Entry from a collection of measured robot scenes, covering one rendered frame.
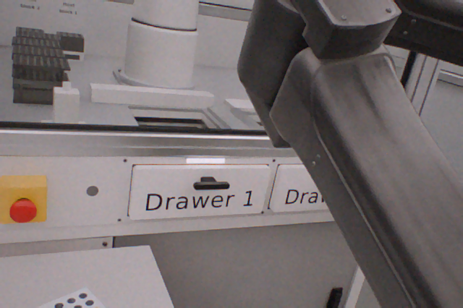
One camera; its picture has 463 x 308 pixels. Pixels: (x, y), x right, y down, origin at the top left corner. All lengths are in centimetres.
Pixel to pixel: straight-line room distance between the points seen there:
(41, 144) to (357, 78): 66
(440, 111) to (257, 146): 166
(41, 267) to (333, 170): 70
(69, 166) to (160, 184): 17
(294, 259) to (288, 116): 93
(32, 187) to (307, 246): 68
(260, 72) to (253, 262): 86
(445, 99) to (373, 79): 223
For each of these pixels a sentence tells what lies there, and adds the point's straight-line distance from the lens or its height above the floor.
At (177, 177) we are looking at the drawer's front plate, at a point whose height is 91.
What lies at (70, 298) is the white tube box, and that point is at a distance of 75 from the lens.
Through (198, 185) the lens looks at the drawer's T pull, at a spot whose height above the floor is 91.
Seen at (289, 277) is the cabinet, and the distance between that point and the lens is 120.
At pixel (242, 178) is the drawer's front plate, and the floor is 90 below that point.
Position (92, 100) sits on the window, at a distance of 82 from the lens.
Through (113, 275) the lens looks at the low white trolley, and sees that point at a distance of 85.
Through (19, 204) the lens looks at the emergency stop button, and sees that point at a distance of 79.
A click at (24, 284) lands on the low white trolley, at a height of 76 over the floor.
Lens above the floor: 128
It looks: 21 degrees down
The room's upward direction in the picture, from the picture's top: 11 degrees clockwise
